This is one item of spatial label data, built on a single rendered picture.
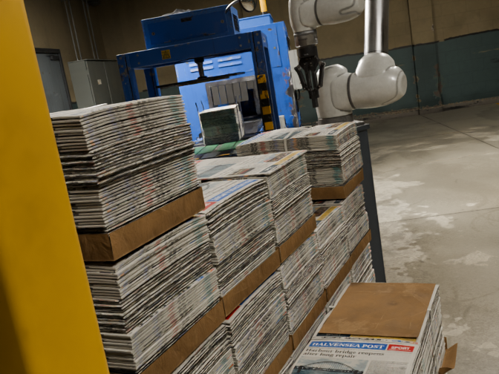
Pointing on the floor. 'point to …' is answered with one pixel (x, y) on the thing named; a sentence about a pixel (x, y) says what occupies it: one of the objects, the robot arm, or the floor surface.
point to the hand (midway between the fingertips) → (314, 98)
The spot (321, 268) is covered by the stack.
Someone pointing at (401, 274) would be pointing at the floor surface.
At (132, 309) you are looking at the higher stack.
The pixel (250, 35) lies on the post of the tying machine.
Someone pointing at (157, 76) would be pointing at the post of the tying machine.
